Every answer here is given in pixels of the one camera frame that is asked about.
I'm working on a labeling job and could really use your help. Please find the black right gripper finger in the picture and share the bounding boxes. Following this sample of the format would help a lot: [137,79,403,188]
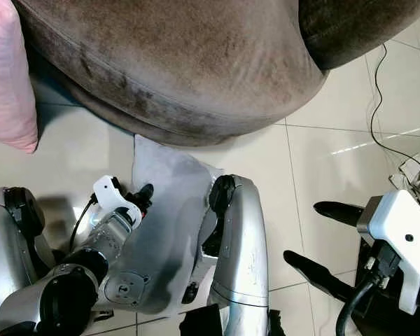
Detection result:
[283,250,361,303]
[313,201,366,230]

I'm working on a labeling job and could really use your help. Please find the grey square pillow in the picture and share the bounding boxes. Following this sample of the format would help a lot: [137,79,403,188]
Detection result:
[104,135,225,316]

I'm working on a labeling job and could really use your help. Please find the brown round suede sofa chair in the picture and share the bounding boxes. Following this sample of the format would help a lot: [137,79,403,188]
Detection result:
[13,0,420,148]

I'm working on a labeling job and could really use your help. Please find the pink pillow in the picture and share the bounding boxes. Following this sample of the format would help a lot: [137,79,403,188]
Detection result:
[0,0,39,155]

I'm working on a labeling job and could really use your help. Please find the silver robot left leg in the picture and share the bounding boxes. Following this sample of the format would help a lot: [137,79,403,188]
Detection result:
[0,185,55,336]

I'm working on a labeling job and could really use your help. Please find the silver robot leg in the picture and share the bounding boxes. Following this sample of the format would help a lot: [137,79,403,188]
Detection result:
[195,174,275,336]
[0,185,55,336]

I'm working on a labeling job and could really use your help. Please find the silver robot right leg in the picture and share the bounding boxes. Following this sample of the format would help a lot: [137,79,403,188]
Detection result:
[195,174,275,336]

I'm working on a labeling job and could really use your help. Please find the whitish power strip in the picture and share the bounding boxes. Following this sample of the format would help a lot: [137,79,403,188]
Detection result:
[397,153,420,195]

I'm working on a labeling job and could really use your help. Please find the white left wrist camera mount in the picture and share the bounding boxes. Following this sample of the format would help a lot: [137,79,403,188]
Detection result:
[93,175,144,226]

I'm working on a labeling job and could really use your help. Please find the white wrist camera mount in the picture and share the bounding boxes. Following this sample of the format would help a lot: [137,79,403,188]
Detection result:
[93,175,144,226]
[356,189,420,316]

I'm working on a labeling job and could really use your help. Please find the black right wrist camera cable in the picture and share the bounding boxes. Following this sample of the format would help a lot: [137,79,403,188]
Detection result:
[335,248,401,336]

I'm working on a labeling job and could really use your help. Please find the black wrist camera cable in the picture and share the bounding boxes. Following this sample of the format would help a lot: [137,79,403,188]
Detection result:
[67,195,100,254]
[335,248,401,336]

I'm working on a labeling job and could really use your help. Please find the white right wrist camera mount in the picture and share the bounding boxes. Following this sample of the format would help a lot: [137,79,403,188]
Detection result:
[356,189,420,316]

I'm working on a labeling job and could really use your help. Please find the black left wrist camera cable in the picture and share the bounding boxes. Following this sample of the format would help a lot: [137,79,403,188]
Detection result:
[67,195,100,254]

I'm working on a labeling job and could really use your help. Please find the thin black floor cable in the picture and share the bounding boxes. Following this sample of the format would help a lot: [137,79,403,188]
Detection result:
[369,43,420,162]

